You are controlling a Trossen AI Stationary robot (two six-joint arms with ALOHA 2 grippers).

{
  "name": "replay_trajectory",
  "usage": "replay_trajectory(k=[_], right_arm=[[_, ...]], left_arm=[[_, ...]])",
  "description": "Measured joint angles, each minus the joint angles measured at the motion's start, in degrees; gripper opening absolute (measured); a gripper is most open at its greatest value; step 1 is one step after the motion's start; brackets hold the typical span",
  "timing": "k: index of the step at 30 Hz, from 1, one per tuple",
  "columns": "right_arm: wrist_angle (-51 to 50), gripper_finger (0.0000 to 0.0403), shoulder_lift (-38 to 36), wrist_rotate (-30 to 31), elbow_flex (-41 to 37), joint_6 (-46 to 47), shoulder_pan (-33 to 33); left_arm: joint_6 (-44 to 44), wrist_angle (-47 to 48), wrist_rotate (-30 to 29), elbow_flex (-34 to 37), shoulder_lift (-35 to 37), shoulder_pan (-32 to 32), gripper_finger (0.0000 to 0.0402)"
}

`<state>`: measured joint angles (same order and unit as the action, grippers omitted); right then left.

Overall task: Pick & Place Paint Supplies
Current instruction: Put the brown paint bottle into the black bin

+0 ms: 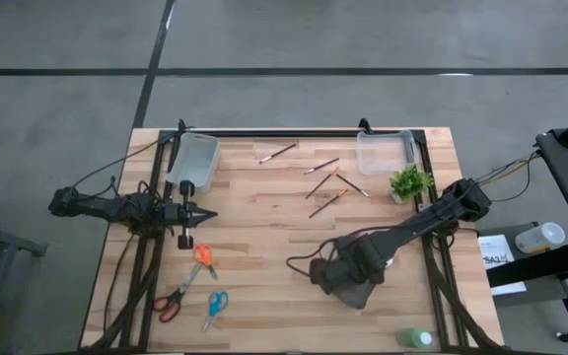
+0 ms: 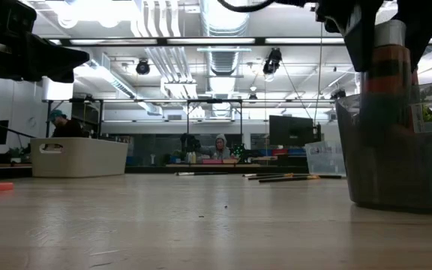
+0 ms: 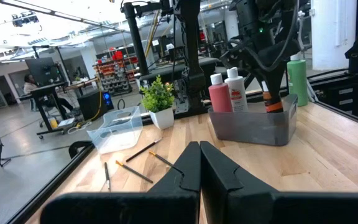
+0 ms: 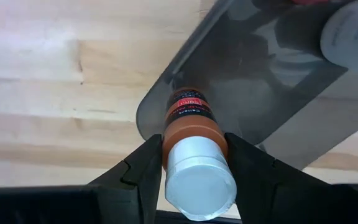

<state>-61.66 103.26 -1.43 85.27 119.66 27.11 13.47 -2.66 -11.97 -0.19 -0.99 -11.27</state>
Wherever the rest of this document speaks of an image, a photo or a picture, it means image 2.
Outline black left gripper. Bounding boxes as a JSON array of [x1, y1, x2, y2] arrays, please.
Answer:
[[0, 0, 90, 84]]

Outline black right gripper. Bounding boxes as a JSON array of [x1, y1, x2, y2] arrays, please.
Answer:
[[313, 0, 432, 73]]

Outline thin dark paintbrush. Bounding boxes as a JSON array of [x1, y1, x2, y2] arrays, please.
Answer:
[[292, 173, 344, 179]]

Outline pens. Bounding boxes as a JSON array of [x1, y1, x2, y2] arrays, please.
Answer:
[[258, 175, 321, 184]]

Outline dark paintbrush white bristles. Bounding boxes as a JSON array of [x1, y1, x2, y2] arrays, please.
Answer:
[[175, 171, 231, 177]]

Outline brown paintbrush orange tip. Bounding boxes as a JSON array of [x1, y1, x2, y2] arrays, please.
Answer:
[[247, 173, 295, 181]]

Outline white plastic bin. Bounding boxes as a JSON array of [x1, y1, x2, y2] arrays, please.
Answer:
[[30, 136, 130, 179]]

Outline small background plant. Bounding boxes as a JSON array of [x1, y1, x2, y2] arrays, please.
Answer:
[[8, 146, 23, 164]]

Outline black overhead light beam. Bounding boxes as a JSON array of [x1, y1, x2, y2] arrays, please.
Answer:
[[49, 36, 432, 47]]

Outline clear plastic bin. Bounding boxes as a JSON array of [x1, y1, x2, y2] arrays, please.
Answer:
[[304, 139, 347, 177]]

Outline grey translucent plastic bin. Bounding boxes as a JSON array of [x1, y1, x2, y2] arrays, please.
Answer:
[[334, 81, 432, 218]]

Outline black ceiling camera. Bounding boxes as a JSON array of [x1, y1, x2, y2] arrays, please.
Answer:
[[135, 58, 152, 76], [262, 47, 284, 76]]

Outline black background frame stand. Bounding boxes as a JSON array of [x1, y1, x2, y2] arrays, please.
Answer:
[[43, 97, 244, 140]]

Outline silver ventilation duct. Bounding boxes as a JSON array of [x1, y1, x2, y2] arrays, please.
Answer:
[[199, 0, 251, 118]]

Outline black metal table frame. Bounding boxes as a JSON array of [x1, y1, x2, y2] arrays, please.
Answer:
[[0, 164, 309, 180]]

